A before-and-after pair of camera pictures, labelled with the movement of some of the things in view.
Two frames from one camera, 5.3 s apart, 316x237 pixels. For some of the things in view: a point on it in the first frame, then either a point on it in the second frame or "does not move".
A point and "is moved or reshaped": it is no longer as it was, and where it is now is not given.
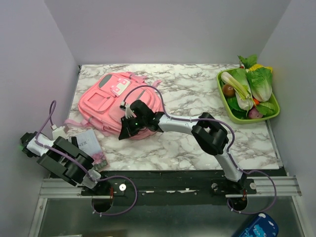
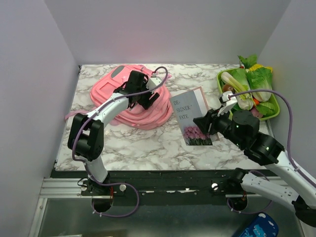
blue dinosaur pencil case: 263,225 does not move
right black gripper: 126,131 -> 203,122
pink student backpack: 100,101 is moved or reshaped
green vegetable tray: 235,119 does not move
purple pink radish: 255,114 does not move
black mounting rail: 173,187 does not move
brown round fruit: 228,90 does not move
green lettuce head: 260,81 does not move
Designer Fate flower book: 88,142 is moved or reshaped
